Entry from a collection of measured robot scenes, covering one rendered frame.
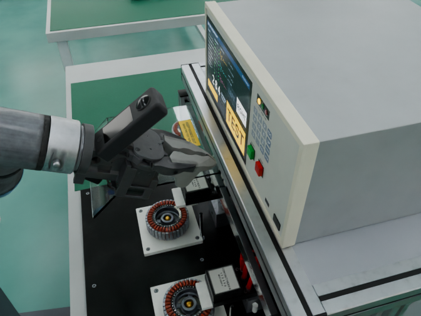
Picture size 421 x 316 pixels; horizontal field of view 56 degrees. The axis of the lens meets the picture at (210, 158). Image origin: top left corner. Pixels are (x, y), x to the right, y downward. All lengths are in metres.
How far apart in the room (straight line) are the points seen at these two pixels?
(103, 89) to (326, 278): 1.25
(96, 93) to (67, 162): 1.09
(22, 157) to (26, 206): 1.79
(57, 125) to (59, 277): 1.49
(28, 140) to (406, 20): 0.65
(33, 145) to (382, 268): 0.50
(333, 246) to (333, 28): 0.36
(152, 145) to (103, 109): 0.96
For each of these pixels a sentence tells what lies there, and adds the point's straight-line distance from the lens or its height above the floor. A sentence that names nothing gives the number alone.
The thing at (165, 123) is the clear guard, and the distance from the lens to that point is 0.90.
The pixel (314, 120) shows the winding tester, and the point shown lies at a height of 1.32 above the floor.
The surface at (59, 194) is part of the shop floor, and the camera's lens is 2.33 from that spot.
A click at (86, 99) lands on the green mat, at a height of 0.75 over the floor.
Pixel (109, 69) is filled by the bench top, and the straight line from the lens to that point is 1.78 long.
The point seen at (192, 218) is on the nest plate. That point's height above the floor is 0.78.
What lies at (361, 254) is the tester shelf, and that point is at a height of 1.11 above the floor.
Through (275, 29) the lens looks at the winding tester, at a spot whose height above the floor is 1.32.
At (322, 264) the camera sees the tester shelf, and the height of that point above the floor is 1.11.
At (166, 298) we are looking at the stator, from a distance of 0.90.
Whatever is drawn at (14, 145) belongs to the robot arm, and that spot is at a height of 1.30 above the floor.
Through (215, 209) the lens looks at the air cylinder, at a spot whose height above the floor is 0.82.
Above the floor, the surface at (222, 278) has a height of 0.87.
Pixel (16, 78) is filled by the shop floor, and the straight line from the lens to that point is 3.44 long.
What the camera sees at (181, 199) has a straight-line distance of 0.98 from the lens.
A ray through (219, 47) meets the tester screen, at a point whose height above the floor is 1.27.
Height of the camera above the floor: 1.61
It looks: 43 degrees down
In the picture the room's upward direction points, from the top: straight up
